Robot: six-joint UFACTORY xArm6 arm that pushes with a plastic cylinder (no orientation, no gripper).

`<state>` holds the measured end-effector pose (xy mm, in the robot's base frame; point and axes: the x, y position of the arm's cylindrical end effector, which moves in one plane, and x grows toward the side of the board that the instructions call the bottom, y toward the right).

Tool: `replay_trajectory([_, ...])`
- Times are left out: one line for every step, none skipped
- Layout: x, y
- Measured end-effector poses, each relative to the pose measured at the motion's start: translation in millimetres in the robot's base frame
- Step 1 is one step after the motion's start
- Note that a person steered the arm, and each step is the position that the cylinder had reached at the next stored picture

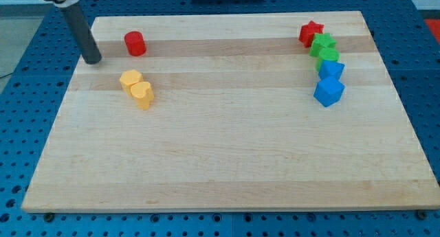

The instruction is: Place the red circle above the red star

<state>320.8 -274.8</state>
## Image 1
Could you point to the yellow hexagon block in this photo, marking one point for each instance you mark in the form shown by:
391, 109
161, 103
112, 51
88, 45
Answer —
130, 78

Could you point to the blue cube block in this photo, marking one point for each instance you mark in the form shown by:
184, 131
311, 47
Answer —
328, 91

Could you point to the wooden board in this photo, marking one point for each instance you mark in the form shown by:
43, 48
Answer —
234, 125

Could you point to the red cylinder block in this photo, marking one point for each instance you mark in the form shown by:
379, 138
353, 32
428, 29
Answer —
135, 43

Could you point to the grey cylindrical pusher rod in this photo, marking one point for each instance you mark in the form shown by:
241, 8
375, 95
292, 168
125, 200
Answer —
81, 32

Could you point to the blue pentagon block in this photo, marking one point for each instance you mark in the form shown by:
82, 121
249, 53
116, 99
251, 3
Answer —
331, 69

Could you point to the yellow heart block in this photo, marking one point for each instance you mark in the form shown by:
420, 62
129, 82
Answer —
142, 93

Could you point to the red star block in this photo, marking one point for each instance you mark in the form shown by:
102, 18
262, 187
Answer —
308, 31

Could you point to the green cylinder block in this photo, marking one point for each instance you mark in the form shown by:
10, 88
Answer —
330, 54

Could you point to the green star block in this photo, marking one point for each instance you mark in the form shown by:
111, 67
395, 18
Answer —
321, 41

